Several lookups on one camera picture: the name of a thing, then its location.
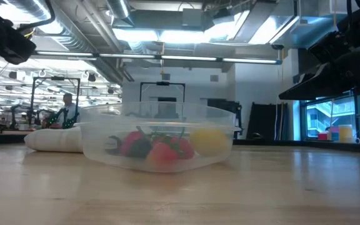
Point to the yellow lemon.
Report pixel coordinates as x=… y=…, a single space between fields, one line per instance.
x=209 y=142

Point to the long ceiling light strip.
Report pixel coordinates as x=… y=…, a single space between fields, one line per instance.
x=183 y=58

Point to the red cup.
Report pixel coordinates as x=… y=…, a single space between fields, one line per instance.
x=322 y=137

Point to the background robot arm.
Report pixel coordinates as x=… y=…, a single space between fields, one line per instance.
x=58 y=117

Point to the clear plastic container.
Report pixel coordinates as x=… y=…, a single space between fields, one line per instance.
x=155 y=112

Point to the red raspberry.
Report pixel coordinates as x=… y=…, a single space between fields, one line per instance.
x=131 y=140

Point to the pink and blue box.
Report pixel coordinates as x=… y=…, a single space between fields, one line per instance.
x=334 y=134

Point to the black station frame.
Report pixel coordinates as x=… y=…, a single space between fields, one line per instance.
x=162 y=83
x=32 y=100

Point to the person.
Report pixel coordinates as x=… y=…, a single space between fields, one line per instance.
x=71 y=109

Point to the yellow cup stack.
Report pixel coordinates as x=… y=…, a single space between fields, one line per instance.
x=345 y=133

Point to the blackberry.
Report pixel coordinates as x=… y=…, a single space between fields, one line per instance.
x=139 y=151

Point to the white cup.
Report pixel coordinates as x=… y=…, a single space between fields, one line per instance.
x=356 y=140

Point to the white plaid towel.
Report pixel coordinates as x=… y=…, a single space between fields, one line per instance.
x=55 y=140

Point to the dark fruit with white label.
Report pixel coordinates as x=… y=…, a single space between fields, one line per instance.
x=112 y=145

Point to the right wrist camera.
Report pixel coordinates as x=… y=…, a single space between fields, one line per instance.
x=328 y=47

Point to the silver ceiling duct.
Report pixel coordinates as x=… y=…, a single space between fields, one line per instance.
x=77 y=34

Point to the black curtain panel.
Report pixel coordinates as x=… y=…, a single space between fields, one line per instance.
x=266 y=122

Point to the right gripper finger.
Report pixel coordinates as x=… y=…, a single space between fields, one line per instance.
x=314 y=84

